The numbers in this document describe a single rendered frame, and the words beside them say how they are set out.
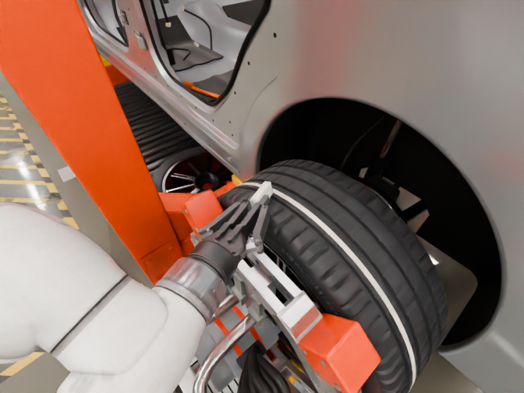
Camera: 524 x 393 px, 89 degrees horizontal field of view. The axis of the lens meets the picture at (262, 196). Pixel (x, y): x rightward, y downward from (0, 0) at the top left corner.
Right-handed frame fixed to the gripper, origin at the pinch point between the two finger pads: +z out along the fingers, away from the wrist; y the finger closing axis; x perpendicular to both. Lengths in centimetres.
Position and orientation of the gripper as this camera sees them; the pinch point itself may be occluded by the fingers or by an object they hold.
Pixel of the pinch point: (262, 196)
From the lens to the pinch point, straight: 54.0
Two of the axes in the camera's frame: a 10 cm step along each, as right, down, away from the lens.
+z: 4.3, -5.8, 6.9
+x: -2.0, -8.1, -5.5
